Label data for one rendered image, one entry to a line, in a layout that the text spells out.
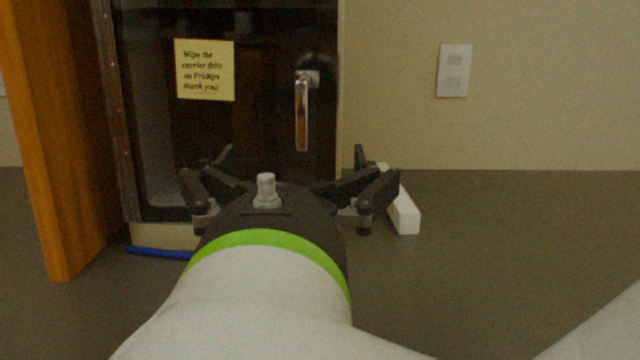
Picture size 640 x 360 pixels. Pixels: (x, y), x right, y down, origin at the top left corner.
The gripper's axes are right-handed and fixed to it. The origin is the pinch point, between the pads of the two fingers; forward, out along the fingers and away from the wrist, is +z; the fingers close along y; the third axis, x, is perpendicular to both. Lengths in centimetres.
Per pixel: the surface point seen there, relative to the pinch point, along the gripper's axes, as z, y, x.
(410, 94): 59, -23, 3
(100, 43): 14.5, 25.6, -11.2
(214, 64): 14.5, 11.1, -8.5
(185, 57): 14.5, 14.8, -9.4
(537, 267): 11.7, -34.0, 19.9
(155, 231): 16.0, 22.4, 16.3
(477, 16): 59, -36, -14
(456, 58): 58, -32, -5
